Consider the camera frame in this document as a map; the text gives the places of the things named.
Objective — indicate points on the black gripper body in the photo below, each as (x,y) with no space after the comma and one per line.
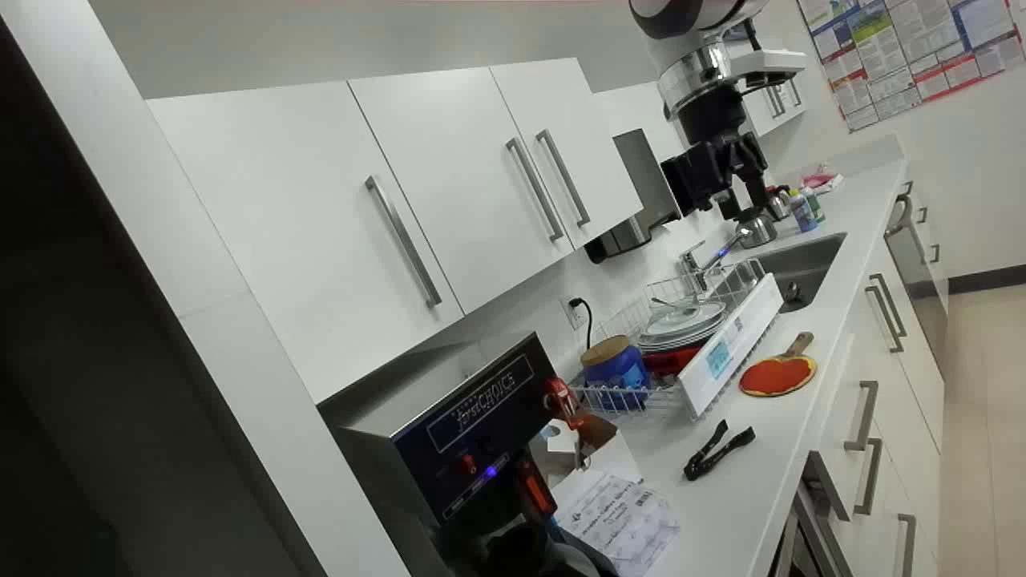
(726,133)

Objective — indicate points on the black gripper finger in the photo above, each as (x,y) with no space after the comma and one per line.
(755,194)
(726,194)

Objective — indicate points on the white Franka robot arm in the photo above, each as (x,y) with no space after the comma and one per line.
(711,77)

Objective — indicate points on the white lower drawer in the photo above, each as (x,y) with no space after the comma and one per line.
(892,481)
(920,532)

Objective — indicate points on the steel kettle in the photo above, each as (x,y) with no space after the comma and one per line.
(781,200)

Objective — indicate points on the steel pot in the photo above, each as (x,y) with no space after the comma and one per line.
(759,228)

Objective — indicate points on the blue dish soap bottle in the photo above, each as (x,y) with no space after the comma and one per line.
(805,214)

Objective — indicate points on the pink dish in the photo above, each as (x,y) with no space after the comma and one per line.
(822,180)

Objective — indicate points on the chrome faucet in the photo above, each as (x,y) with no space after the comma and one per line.
(699,261)

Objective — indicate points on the steel paper towel dispenser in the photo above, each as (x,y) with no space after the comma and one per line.
(643,179)

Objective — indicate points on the stainless steel sink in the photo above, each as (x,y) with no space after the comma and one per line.
(803,273)

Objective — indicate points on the clear glass bowl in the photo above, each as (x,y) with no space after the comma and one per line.
(673,293)

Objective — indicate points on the white plate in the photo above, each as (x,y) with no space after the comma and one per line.
(683,324)

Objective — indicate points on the white dish rack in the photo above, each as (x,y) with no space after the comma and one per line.
(740,341)

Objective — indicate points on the white sink base cabinet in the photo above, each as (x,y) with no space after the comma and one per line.
(854,321)

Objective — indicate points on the stainless dishwasher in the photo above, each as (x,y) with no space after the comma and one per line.
(914,259)

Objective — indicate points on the red bowl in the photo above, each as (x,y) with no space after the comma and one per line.
(667,361)

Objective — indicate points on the red ping pong paddle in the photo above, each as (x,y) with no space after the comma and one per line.
(773,376)

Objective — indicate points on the blue jar with cork lid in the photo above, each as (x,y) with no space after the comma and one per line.
(621,372)

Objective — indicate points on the small red object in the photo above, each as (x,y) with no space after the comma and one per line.
(562,399)

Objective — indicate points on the brown cardboard box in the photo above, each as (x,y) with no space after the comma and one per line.
(598,431)

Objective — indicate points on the black tongs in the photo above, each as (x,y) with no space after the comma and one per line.
(696,466)

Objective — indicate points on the small white box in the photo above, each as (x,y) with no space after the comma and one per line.
(556,445)

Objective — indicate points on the printed paper sheet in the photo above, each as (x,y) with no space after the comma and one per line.
(621,518)

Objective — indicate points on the black built-in oven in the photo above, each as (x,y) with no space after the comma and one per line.
(803,532)

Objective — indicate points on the black steel coffee machine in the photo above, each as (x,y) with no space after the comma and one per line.
(469,428)

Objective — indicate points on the white tall cabinet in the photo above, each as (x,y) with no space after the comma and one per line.
(218,321)

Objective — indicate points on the small white wall cabinet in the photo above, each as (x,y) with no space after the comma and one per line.
(787,108)

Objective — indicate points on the colourful wall poster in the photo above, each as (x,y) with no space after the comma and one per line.
(908,42)

